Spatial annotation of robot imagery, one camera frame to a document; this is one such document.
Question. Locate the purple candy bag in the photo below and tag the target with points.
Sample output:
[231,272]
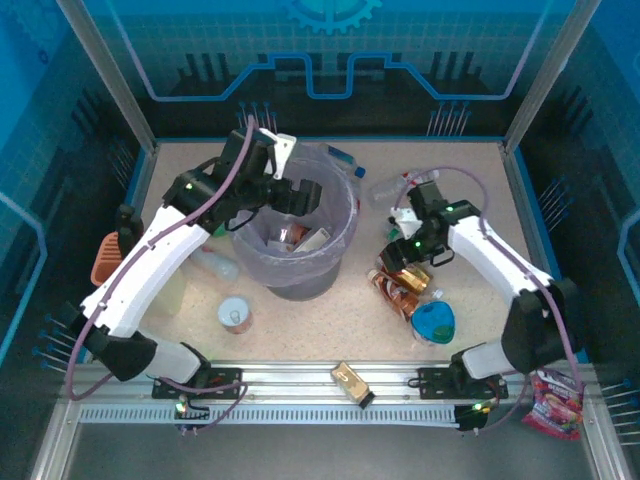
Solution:
[552,405]

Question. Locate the grey bin with purple liner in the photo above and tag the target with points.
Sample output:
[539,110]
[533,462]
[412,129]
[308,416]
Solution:
[295,270]

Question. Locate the white bottle with red cap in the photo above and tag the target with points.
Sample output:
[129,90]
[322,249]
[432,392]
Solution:
[217,265]

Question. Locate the clear bottle with green cap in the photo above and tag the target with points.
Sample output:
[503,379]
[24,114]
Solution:
[394,232]

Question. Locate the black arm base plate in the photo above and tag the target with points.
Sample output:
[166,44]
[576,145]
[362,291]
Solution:
[435,382]
[225,382]

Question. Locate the clear bottle with blue cap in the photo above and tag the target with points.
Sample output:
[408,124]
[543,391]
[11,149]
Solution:
[347,161]

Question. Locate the aluminium front rail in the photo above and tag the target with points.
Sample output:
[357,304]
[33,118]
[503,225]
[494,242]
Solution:
[300,380]

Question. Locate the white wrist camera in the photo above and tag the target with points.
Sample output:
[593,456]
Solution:
[406,224]
[282,150]

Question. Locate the small black controller board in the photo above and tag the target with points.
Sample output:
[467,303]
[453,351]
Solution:
[192,415]
[472,417]

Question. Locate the gold bottle with black cap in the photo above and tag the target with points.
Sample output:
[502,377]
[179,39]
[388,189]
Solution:
[352,384]

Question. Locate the copper coloured bottle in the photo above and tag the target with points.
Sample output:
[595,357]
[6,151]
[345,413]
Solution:
[297,234]
[395,295]

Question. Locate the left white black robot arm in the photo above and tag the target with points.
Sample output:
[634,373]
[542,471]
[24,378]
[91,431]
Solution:
[145,270]

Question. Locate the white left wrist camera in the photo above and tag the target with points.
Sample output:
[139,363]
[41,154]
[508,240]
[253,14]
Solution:
[282,150]

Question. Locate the pale yellow translucent container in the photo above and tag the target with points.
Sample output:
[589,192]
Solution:
[172,295]

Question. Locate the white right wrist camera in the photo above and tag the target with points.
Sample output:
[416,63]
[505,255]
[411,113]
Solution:
[406,224]

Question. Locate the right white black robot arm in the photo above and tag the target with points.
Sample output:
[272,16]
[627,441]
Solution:
[500,255]

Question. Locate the orange plastic basket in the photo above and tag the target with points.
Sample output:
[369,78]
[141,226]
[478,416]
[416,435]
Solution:
[105,260]

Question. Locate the aluminium frame post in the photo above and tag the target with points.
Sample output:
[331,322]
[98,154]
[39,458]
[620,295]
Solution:
[550,75]
[107,75]

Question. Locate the clear bottle red white label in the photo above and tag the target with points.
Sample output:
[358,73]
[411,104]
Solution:
[385,189]

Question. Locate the red gold snack tube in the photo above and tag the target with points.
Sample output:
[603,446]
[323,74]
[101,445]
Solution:
[417,277]

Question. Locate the tin can with pull tab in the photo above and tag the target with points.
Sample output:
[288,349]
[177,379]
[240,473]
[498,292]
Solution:
[234,316]

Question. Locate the blue plastic bowl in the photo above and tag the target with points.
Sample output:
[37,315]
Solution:
[434,322]

